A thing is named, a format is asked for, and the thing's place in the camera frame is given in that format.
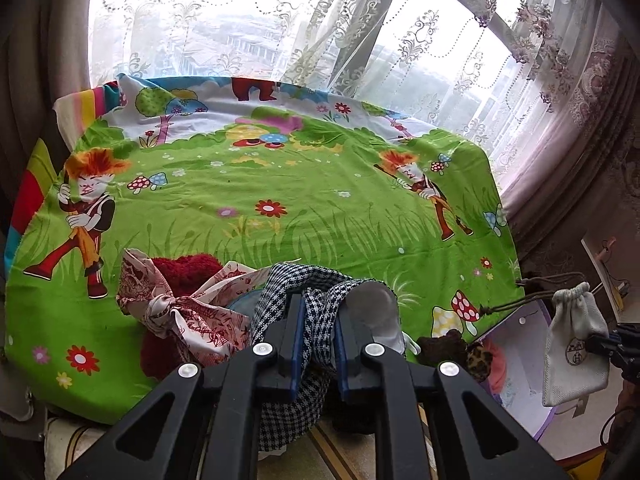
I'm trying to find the white purple storage box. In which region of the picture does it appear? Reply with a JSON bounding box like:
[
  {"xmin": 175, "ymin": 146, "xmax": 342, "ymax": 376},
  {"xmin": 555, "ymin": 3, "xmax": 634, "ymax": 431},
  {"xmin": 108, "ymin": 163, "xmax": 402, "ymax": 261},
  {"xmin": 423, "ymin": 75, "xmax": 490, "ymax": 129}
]
[{"xmin": 480, "ymin": 300, "xmax": 555, "ymax": 440}]

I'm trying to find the white lace curtain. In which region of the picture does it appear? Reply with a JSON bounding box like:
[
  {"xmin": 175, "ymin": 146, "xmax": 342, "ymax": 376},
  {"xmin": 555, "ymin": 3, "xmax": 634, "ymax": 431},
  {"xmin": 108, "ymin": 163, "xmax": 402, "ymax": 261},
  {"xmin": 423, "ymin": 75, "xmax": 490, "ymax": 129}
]
[{"xmin": 86, "ymin": 0, "xmax": 601, "ymax": 162}]

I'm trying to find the red knitted item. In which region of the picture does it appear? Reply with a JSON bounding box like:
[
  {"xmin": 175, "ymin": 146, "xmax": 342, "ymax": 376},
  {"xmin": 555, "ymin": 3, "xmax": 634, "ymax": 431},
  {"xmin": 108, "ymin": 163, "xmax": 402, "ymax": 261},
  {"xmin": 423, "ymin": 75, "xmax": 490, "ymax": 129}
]
[{"xmin": 140, "ymin": 254, "xmax": 222, "ymax": 382}]

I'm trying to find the white standing board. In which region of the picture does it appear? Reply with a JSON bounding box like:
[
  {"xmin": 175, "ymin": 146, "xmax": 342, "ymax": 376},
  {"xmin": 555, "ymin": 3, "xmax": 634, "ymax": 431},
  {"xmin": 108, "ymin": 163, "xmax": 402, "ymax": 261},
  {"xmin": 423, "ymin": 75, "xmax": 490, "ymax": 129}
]
[{"xmin": 582, "ymin": 218, "xmax": 640, "ymax": 324}]

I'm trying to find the white drawstring pouch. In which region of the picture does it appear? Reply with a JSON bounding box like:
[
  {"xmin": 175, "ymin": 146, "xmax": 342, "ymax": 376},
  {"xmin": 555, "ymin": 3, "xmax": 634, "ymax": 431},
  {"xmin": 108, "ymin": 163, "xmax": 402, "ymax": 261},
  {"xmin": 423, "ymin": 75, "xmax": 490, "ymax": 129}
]
[{"xmin": 542, "ymin": 282, "xmax": 610, "ymax": 408}]

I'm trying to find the striped rug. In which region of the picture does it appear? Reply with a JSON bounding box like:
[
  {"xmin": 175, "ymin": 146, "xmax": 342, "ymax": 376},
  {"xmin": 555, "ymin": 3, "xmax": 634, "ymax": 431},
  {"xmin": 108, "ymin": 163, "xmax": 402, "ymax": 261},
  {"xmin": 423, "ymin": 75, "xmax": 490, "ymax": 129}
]
[{"xmin": 43, "ymin": 417, "xmax": 376, "ymax": 479}]

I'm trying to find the purple floral drape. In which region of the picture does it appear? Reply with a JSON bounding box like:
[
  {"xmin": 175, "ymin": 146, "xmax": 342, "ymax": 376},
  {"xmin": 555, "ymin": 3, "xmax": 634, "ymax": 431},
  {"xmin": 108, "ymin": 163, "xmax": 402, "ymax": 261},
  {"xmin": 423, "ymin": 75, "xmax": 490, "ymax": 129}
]
[{"xmin": 501, "ymin": 0, "xmax": 639, "ymax": 273}]

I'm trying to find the red white floral cloth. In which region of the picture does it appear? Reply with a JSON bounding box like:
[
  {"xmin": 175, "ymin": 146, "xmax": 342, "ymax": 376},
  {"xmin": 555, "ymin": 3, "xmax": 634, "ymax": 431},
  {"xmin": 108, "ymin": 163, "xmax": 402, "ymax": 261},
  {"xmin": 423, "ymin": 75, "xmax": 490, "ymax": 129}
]
[{"xmin": 116, "ymin": 248, "xmax": 271, "ymax": 366}]

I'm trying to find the black white checkered cloth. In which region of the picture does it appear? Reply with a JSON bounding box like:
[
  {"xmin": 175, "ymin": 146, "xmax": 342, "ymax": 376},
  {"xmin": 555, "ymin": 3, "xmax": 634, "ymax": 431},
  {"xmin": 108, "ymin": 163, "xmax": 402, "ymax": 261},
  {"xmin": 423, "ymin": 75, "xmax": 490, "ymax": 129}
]
[{"xmin": 250, "ymin": 262, "xmax": 367, "ymax": 453}]

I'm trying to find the black fuzzy item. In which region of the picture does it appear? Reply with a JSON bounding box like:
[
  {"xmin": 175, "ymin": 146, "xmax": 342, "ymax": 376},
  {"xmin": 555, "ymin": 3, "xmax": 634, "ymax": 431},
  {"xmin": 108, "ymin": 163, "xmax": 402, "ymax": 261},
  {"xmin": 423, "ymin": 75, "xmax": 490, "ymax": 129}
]
[{"xmin": 416, "ymin": 330, "xmax": 492, "ymax": 382}]

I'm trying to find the green cartoon bedsheet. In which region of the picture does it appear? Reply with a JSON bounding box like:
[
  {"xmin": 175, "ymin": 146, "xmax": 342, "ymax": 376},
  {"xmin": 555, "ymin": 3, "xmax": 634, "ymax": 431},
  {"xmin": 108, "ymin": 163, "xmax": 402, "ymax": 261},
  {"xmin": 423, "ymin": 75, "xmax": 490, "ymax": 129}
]
[{"xmin": 4, "ymin": 75, "xmax": 521, "ymax": 423}]

